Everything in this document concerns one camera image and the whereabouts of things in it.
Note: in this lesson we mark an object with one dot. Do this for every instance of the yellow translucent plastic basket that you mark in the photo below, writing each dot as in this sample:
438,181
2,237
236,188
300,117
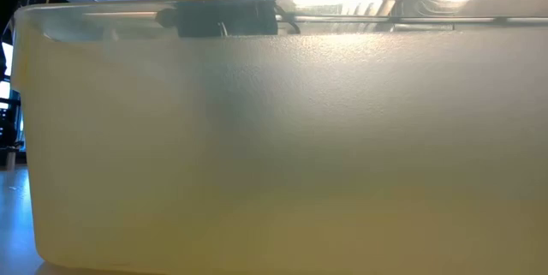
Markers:
274,159

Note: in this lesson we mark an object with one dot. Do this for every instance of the black floor equipment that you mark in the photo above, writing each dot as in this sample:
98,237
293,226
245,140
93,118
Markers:
7,133

